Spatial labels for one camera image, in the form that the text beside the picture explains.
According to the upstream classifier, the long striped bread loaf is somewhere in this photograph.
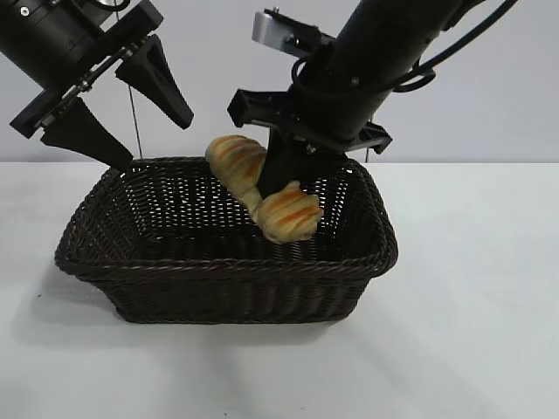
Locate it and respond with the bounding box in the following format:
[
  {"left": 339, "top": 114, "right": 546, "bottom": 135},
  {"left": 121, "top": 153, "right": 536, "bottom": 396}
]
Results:
[{"left": 204, "top": 134, "right": 325, "bottom": 244}]

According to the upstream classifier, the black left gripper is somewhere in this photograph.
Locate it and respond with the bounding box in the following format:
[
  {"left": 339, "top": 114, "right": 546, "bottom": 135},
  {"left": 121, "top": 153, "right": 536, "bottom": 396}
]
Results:
[{"left": 9, "top": 0, "right": 196, "bottom": 171}]

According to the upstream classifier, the dark brown wicker basket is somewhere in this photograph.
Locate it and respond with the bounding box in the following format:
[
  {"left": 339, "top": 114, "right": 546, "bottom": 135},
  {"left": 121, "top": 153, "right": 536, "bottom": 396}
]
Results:
[{"left": 54, "top": 155, "right": 399, "bottom": 325}]

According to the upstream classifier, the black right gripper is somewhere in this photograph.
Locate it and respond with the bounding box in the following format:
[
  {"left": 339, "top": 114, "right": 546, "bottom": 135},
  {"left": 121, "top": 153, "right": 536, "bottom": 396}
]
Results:
[{"left": 227, "top": 82, "right": 393, "bottom": 200}]

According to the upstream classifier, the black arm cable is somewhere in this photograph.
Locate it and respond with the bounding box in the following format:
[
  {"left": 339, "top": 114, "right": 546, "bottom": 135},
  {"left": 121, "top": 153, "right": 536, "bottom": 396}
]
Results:
[{"left": 392, "top": 0, "right": 523, "bottom": 93}]

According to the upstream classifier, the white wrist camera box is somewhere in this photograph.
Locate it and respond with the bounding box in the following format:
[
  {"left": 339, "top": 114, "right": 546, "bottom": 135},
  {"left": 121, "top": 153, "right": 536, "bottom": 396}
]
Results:
[{"left": 252, "top": 10, "right": 292, "bottom": 49}]

